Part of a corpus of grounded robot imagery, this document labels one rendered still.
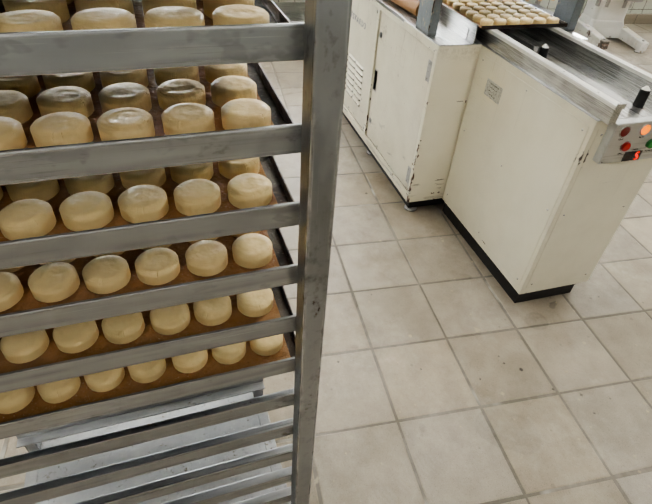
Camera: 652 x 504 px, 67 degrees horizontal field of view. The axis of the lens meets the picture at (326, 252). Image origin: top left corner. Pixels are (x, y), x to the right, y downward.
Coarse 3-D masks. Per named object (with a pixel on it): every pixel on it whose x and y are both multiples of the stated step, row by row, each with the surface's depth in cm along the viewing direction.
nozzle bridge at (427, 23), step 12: (420, 0) 201; (432, 0) 192; (564, 0) 216; (576, 0) 209; (420, 12) 202; (432, 12) 194; (564, 12) 216; (576, 12) 212; (420, 24) 204; (432, 24) 197
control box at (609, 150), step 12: (624, 120) 149; (636, 120) 150; (648, 120) 150; (612, 132) 149; (636, 132) 152; (648, 132) 153; (600, 144) 154; (612, 144) 152; (636, 144) 155; (600, 156) 155; (612, 156) 155; (624, 156) 157; (636, 156) 158; (648, 156) 160
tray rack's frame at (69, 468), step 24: (192, 408) 144; (96, 432) 137; (192, 432) 138; (216, 432) 139; (96, 456) 132; (120, 456) 132; (216, 456) 134; (240, 456) 134; (48, 480) 126; (120, 480) 127; (144, 480) 128; (240, 480) 129
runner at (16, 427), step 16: (256, 368) 68; (272, 368) 70; (288, 368) 71; (176, 384) 65; (192, 384) 66; (208, 384) 67; (224, 384) 69; (112, 400) 63; (128, 400) 64; (144, 400) 65; (160, 400) 66; (32, 416) 61; (48, 416) 61; (64, 416) 62; (80, 416) 63; (96, 416) 64; (0, 432) 61; (16, 432) 62
